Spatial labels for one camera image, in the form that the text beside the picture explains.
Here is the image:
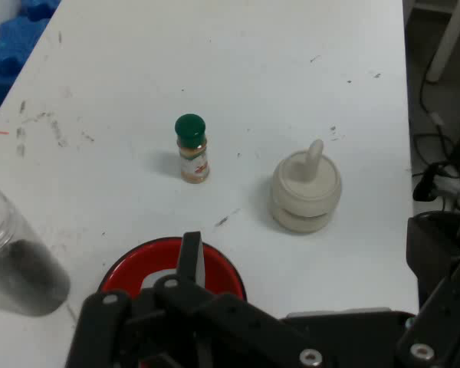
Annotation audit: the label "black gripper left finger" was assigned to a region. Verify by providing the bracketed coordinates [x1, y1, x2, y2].
[64, 231, 330, 368]

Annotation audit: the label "white table leg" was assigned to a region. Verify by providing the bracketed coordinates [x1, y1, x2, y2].
[425, 0, 460, 84]

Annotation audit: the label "red bowl black rim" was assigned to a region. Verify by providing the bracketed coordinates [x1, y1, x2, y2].
[98, 236, 248, 304]

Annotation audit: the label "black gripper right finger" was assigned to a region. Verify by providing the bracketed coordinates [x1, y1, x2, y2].
[396, 212, 460, 368]

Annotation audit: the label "clear plastic jar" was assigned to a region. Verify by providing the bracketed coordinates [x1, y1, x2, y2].
[0, 185, 71, 317]

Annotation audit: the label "spice bottle green cap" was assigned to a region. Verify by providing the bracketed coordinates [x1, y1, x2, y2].
[174, 113, 210, 185]

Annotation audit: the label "beige round grinder with handle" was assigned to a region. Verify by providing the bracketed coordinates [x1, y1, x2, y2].
[270, 139, 343, 234]

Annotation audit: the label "black seeds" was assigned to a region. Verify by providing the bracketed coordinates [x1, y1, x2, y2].
[0, 239, 71, 317]

